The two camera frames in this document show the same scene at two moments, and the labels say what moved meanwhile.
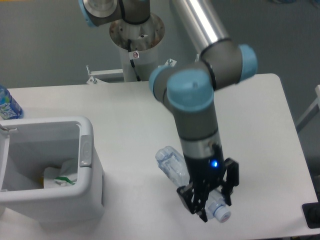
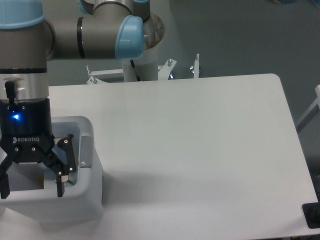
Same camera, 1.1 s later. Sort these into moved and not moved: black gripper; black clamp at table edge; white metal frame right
Moved: black gripper
Not moved: white metal frame right; black clamp at table edge
